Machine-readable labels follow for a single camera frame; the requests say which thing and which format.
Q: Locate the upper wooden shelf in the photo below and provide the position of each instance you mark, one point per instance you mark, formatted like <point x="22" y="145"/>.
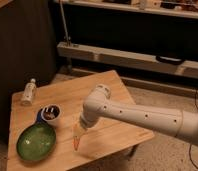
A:
<point x="131" y="8"/>

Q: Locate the clear plastic bottle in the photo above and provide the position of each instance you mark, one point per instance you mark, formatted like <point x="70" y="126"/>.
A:
<point x="29" y="93"/>

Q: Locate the wooden table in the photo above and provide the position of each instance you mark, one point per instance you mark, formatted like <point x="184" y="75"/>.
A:
<point x="107" y="137"/>

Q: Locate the orange pepper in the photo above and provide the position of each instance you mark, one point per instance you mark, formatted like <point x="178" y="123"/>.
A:
<point x="76" y="142"/>

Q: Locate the wooden bench shelf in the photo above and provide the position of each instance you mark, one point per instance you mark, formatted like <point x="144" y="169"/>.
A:
<point x="126" y="59"/>

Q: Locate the green ceramic bowl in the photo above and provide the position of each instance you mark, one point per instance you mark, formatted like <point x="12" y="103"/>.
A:
<point x="36" y="142"/>

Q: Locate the black handle on shelf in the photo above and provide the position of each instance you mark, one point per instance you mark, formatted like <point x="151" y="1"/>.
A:
<point x="170" y="61"/>

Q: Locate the blue object behind cup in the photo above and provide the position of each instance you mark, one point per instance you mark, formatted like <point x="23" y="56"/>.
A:
<point x="39" y="117"/>

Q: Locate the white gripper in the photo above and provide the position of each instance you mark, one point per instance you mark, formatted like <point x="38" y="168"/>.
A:
<point x="79" y="133"/>

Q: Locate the metal stand pole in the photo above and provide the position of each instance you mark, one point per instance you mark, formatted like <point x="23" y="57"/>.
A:
<point x="67" y="37"/>

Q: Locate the white cup with contents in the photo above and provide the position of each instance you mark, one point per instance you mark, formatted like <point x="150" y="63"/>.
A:
<point x="51" y="114"/>

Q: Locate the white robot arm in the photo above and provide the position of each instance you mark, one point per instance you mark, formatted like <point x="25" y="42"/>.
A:
<point x="173" y="122"/>

